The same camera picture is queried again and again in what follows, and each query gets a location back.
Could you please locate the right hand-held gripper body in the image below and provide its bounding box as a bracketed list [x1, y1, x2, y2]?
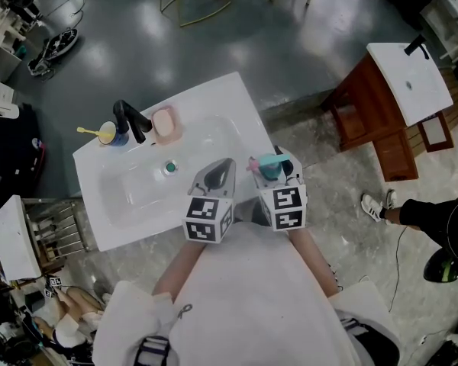
[250, 146, 308, 233]

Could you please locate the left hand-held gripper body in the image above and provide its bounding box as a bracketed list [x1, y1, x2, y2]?
[182, 157, 237, 246]

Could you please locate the teal spray bottle pink nozzle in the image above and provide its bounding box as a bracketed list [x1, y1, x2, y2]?
[246, 152, 292, 181]

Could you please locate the person's right forearm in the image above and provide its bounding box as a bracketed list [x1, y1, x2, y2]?
[287, 226, 339, 297]

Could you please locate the person's left forearm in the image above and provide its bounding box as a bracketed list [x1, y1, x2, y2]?
[151, 238, 211, 297]

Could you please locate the white ceramic sink basin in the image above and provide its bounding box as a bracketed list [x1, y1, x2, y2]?
[73, 71, 276, 252]

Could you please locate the pink soap dish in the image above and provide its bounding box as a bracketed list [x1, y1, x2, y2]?
[150, 104, 185, 146]

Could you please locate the person's white shirt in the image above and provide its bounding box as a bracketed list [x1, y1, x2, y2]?
[92, 221, 402, 366]

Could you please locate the blue cup yellow inside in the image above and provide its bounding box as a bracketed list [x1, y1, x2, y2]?
[96, 120, 131, 148]

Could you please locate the black sink faucet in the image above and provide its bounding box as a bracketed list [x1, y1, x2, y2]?
[112, 99, 153, 145]

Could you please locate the brown wooden cabinet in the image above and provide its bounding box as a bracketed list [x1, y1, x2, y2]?
[320, 53, 456, 183]

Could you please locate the yellow toothbrush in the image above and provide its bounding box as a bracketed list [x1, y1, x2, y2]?
[76, 126, 114, 137]

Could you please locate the metal rack under sink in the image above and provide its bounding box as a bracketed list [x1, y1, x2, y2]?
[21, 197, 89, 262]

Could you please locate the black glossy helmet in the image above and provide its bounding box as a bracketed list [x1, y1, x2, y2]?
[423, 247, 458, 284]

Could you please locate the white sink on wooden cabinet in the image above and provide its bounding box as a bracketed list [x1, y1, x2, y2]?
[366, 42, 455, 127]

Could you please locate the white sink counter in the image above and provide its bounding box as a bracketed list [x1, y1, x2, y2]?
[0, 194, 43, 282]

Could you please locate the black case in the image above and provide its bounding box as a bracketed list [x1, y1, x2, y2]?
[0, 104, 47, 215]

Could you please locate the short black faucet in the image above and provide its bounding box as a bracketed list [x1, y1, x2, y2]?
[403, 34, 431, 61]

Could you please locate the black and white bag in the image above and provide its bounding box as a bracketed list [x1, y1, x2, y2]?
[27, 28, 79, 77]

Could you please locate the white cabinet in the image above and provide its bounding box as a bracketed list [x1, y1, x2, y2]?
[421, 0, 458, 63]

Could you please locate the white shelf unit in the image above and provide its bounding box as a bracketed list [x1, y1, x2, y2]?
[0, 0, 27, 84]

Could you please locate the black cable on floor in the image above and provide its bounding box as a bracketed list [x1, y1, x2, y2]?
[388, 223, 408, 313]

